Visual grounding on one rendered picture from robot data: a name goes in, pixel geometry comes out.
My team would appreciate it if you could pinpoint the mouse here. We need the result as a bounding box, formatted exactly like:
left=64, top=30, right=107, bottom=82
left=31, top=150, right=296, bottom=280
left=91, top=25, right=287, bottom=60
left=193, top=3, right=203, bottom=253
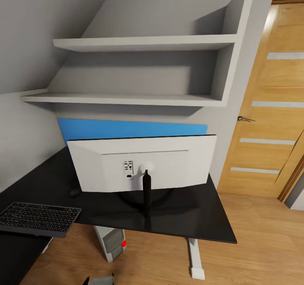
left=69, top=186, right=81, bottom=197

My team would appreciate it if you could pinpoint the monitor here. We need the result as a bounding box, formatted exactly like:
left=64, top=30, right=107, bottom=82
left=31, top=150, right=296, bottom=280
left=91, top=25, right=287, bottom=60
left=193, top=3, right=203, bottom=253
left=67, top=134, right=217, bottom=219

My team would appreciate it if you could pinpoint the keyboard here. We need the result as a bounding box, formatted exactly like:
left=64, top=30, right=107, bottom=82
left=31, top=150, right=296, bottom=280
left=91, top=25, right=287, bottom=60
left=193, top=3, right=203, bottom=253
left=0, top=202, right=81, bottom=238

